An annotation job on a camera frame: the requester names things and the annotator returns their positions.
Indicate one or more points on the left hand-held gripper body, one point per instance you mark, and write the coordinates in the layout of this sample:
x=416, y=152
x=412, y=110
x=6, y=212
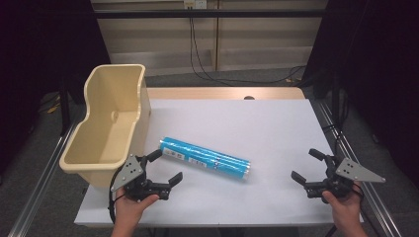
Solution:
x=131, y=174

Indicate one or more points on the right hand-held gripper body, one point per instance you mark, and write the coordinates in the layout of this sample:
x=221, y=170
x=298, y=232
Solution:
x=352, y=173

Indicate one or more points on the blue roll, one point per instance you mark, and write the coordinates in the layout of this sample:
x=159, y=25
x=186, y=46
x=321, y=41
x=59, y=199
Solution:
x=204, y=158

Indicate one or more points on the beige plastic bin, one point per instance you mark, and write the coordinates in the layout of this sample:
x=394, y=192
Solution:
x=108, y=131

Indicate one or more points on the person's left hand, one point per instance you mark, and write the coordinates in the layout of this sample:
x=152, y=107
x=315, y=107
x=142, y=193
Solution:
x=130, y=210

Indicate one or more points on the person's right hand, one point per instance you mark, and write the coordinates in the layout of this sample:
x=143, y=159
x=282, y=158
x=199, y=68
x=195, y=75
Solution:
x=347, y=209

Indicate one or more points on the white table sheet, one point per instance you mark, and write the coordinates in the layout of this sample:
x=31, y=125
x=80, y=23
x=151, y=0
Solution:
x=250, y=138

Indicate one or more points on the wooden table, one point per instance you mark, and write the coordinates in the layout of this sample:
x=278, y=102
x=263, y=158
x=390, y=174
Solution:
x=204, y=93

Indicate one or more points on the black curtain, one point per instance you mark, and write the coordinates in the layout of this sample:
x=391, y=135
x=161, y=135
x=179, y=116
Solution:
x=39, y=49
x=378, y=65

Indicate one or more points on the black horizontal bar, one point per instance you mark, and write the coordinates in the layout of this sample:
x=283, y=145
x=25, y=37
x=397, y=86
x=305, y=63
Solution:
x=210, y=13

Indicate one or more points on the metal floor rail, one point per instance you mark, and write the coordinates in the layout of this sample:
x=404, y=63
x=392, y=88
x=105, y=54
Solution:
x=365, y=184
x=42, y=177

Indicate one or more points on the black stand post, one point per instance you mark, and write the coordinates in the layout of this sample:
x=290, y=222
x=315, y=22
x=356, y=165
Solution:
x=336, y=102
x=65, y=108

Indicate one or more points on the white wall socket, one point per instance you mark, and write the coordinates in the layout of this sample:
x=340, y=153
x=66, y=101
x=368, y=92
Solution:
x=195, y=4

